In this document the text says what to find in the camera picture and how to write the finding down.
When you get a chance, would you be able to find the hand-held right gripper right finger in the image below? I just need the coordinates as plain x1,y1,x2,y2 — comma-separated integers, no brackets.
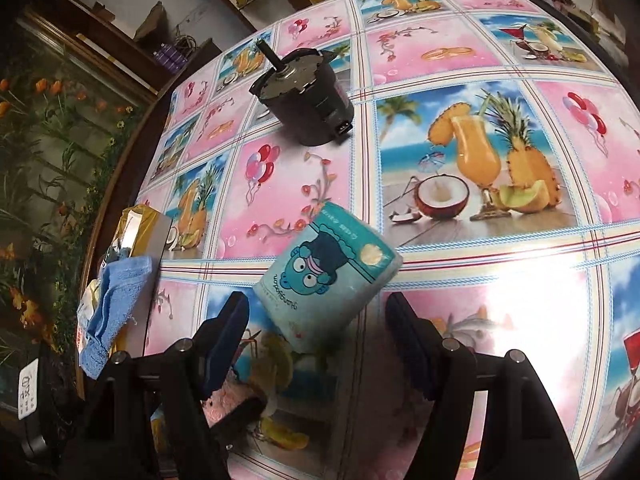
385,292,581,480

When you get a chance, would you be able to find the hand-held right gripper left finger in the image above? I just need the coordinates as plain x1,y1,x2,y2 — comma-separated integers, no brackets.
60,292,251,480

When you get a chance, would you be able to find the teal tissue pack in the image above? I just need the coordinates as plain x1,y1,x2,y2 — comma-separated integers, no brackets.
254,201,403,356

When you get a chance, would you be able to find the blue towel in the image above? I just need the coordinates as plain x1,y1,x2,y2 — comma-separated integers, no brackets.
77,255,161,381

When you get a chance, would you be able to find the pink plush toy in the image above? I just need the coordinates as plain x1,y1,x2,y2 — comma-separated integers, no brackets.
202,380,268,428

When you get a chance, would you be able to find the printed tablecloth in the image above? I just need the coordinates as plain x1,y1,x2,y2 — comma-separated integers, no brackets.
80,0,640,480

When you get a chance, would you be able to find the black electric motor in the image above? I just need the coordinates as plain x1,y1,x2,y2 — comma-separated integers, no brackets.
249,40,355,147

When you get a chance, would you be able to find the wooden side cabinet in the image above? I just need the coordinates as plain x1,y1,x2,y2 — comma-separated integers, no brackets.
15,0,226,108

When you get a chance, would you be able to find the brown cardboard piece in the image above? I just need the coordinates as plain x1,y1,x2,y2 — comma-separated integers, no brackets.
135,2,171,41

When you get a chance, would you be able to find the floral bamboo wall panel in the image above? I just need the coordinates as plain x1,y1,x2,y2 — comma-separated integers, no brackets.
0,25,151,411

